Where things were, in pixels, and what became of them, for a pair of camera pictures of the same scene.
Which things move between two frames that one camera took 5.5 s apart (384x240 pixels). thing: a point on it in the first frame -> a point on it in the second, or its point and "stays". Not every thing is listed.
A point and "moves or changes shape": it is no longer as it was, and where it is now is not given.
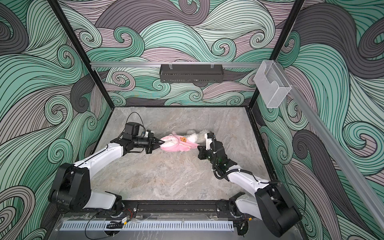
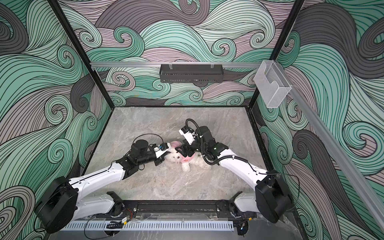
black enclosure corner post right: [257, 98] stays
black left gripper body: [146, 143] -> [150, 157]
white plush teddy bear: [195, 137] moves or changes shape
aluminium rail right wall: [335, 149] stays
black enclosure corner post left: [81, 50] stays
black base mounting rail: [157, 208] stays
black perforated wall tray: [191, 73] stays
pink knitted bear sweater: [184, 144] moves or changes shape
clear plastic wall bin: [272, 83] stays
